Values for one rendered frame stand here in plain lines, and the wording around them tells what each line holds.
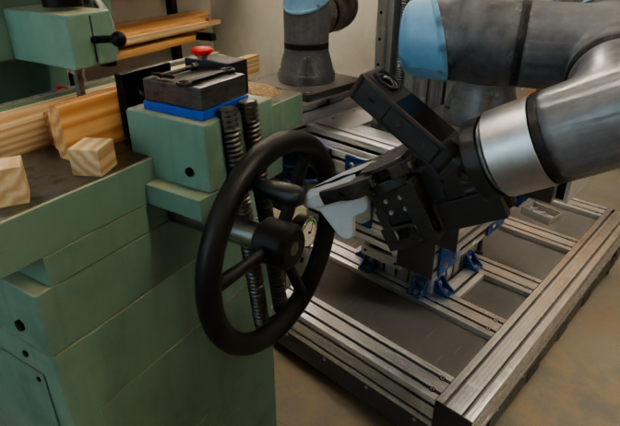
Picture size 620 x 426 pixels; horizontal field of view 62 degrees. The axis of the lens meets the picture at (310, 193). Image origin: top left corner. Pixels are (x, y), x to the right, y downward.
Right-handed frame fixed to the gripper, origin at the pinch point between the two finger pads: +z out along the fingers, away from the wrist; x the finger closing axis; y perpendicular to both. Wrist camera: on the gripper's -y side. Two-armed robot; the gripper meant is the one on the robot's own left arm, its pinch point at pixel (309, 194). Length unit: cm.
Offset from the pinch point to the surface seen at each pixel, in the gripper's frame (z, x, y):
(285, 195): 0.1, -3.4, -1.4
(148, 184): 22.0, -2.2, -8.6
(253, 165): 2.9, -2.8, -5.5
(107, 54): 25.2, 4.5, -26.9
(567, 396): 18, 82, 97
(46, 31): 27.3, -0.7, -32.3
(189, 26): 224, 232, -93
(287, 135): 2.6, 4.2, -6.5
